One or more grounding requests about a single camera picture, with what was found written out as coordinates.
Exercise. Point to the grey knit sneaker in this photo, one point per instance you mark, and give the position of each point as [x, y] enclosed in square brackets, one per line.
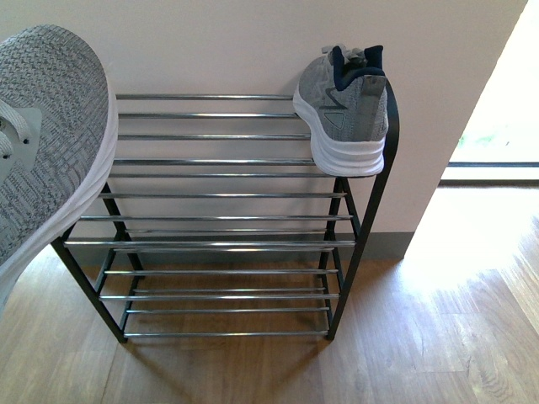
[59, 130]
[342, 97]

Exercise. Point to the black metal shoe rack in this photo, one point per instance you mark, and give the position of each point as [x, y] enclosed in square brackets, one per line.
[221, 225]

